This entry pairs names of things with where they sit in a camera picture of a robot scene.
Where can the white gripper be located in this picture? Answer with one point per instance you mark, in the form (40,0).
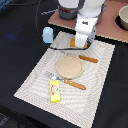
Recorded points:
(85,30)

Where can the light blue milk carton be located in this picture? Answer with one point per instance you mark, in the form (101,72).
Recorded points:
(47,35)

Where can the yellow butter box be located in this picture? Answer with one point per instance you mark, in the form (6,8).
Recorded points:
(55,91)

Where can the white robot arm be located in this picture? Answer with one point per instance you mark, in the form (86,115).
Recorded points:
(87,13)

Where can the left grey pot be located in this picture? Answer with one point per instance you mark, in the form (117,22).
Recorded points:
(63,14)

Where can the beige bowl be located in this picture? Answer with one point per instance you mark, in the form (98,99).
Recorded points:
(123,14)

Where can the round wooden plate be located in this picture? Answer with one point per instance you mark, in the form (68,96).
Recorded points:
(69,66)

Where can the white woven placemat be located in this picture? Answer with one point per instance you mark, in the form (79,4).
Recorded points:
(77,107)

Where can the wooden handled fork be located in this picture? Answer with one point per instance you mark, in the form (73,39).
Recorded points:
(74,84)

